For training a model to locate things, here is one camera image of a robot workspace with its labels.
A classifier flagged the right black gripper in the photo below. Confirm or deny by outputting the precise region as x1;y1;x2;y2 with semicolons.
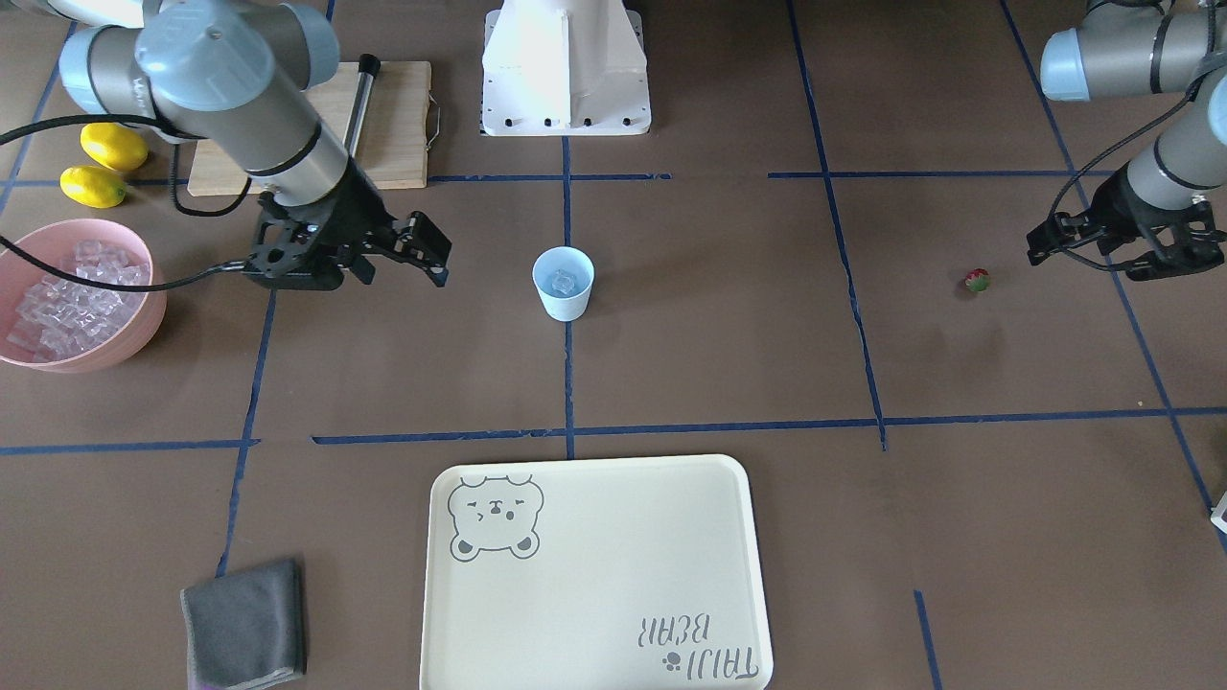
242;169;452;291

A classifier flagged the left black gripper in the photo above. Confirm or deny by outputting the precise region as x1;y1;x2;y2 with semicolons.
1026;169;1225;281

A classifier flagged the red strawberry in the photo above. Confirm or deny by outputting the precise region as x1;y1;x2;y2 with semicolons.
963;269;993;293

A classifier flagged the ice cube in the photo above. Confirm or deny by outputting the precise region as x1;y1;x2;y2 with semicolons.
548;269;582;300

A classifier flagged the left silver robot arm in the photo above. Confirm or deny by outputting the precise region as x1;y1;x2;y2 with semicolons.
1027;1;1226;281

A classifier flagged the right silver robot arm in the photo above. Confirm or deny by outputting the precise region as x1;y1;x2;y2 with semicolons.
2;1;452;291

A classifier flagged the light blue cup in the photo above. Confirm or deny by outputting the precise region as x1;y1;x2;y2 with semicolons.
533;247;596;323

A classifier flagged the white cup rack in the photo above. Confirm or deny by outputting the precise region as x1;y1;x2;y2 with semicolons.
1210;494;1227;537

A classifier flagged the clear ice cubes pile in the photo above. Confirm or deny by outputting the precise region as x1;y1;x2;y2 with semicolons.
2;239;150;363

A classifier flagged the wooden cutting board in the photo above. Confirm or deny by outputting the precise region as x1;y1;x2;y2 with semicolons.
187;61;432;196

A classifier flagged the steel rod black tip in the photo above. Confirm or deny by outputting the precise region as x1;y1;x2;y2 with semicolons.
344;53;382;157

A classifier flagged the yellow lemon far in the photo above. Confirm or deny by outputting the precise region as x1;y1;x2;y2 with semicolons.
79;123;150;173

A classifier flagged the yellow lemon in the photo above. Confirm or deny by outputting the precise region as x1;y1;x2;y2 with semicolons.
58;166;128;209
79;123;150;173

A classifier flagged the yellow lemon near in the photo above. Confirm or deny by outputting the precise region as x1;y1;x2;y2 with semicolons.
58;166;128;209

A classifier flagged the cream bear tray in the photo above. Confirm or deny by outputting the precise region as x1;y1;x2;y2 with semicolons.
418;454;775;689

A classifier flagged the pink bowl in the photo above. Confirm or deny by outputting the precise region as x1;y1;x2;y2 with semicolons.
1;219;168;373

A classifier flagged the grey folded cloth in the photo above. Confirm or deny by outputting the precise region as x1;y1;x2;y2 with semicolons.
179;557;307;689

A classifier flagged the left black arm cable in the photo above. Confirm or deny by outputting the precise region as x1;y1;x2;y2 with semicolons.
1050;77;1227;274

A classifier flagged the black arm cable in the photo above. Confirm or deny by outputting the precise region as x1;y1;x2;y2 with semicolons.
1050;77;1227;274
0;113;260;292

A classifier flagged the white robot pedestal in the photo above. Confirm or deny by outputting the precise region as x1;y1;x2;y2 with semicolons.
479;1;653;138

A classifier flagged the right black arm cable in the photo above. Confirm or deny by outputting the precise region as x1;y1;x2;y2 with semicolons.
0;113;260;292

